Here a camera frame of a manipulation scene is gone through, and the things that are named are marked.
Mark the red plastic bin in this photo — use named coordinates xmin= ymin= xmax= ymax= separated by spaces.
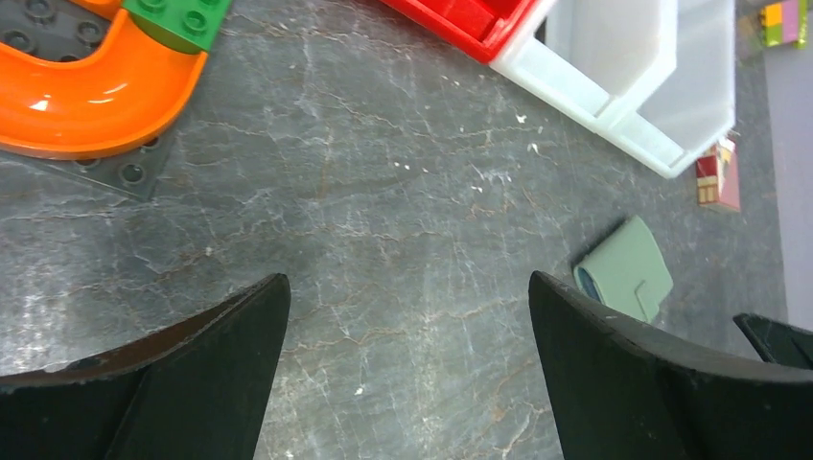
xmin=383 ymin=0 xmax=555 ymax=64

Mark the green toy brick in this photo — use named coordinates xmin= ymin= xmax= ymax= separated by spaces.
xmin=123 ymin=0 xmax=232 ymax=55

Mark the grey studded base plate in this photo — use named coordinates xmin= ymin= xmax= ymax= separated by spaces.
xmin=1 ymin=1 xmax=206 ymax=200

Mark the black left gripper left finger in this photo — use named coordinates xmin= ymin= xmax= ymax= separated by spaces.
xmin=1 ymin=274 xmax=291 ymax=459

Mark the red playing card box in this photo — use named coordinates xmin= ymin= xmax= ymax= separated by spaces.
xmin=695 ymin=137 xmax=741 ymax=213

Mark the orange curved toy track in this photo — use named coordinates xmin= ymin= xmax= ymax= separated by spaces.
xmin=1 ymin=1 xmax=208 ymax=160

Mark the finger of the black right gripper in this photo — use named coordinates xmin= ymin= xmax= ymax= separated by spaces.
xmin=733 ymin=313 xmax=812 ymax=370

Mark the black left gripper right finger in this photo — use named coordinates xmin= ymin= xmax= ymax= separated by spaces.
xmin=528 ymin=271 xmax=812 ymax=459

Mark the white bin left compartment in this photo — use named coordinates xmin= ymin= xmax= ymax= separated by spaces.
xmin=489 ymin=1 xmax=678 ymax=132

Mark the multicolour toy brick stack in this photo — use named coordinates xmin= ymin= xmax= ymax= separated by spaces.
xmin=759 ymin=0 xmax=808 ymax=49

